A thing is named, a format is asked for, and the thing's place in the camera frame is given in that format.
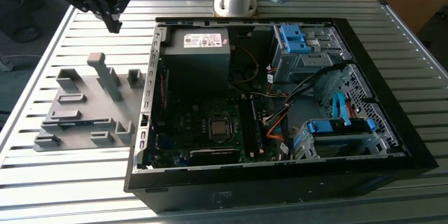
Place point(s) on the blue RAM stick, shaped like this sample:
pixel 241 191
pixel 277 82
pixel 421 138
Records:
pixel 74 124

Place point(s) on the black wheeled chair base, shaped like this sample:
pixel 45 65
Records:
pixel 24 32

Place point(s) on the white desk foot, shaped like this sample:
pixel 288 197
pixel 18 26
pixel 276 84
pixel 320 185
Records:
pixel 5 64

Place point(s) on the grey power supply unit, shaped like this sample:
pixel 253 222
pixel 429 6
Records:
pixel 196 72

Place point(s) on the grey parts rack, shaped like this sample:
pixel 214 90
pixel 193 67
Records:
pixel 86 108

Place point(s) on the green motherboard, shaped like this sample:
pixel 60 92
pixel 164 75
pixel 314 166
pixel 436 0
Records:
pixel 196 108

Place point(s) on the blue plastic drive latch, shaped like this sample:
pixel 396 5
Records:
pixel 293 43

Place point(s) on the grey metal drive cage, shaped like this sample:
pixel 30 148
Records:
pixel 308 62

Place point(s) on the silver CPU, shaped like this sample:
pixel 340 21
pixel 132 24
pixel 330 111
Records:
pixel 218 128

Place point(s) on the CPU socket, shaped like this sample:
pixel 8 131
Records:
pixel 220 140

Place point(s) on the black graphics card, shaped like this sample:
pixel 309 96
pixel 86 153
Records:
pixel 214 155

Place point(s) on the hard disk in blue carrier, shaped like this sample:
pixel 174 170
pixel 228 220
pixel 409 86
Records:
pixel 322 125

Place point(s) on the black PC case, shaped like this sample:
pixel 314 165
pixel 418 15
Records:
pixel 244 190

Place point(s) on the grey metal disk bay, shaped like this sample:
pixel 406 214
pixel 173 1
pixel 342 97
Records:
pixel 346 137

